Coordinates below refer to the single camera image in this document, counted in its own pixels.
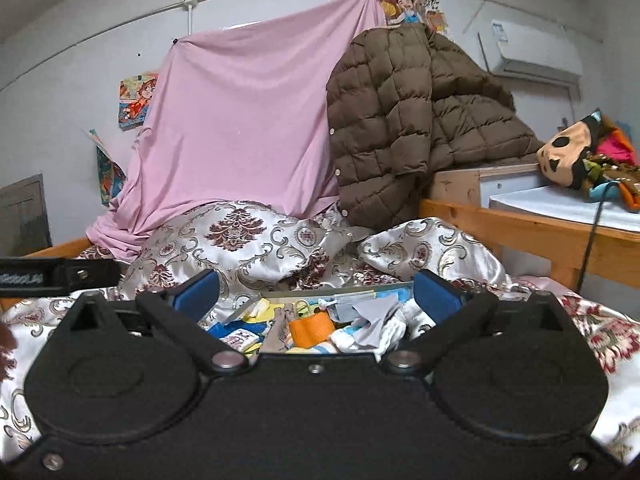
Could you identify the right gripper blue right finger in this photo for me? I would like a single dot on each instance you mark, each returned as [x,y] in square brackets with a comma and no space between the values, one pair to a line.
[438,298]

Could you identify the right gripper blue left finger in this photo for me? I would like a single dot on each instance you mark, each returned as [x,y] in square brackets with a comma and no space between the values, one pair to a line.
[196,296]

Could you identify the white quilted cloth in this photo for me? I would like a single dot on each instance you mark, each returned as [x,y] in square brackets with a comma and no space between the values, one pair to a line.
[407,321]

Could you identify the cartoon character small pouch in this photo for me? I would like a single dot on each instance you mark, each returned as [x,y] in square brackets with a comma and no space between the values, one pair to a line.
[241,340]

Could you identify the grey drawstring pouch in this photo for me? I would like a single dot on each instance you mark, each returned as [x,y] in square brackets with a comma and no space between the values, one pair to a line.
[278,338]

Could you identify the striped yellow knit sock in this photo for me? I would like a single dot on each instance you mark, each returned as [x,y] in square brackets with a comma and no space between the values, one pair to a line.
[325,347]

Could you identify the person's hand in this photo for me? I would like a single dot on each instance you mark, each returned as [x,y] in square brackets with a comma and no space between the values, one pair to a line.
[7,345]

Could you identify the floral satin bedspread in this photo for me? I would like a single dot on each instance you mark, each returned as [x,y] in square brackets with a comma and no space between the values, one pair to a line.
[254,250]

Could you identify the pink sheet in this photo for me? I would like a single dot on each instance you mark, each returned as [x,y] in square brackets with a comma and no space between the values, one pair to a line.
[237,114]

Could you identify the brown puffer jacket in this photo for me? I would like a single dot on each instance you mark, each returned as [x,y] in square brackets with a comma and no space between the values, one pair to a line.
[405,103]

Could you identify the mouse plush toy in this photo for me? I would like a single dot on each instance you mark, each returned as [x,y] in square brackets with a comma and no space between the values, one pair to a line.
[596,157]

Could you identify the white air conditioner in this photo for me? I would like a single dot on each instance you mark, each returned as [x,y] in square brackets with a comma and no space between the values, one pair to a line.
[520,51]

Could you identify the colourful wall poster lower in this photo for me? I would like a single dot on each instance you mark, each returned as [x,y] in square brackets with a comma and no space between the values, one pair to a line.
[110,175]

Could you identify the colourful wall poster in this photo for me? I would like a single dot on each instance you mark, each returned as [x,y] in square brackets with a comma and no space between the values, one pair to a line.
[135,94]
[110,175]

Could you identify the wooden bed frame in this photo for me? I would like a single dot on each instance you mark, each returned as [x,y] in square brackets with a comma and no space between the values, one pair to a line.
[570,247]

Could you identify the colourful wall poster upper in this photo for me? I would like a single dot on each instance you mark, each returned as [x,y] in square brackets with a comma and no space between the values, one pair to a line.
[135,94]

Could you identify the top wall posters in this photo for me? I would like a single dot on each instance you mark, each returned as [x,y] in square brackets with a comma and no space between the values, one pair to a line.
[427,12]

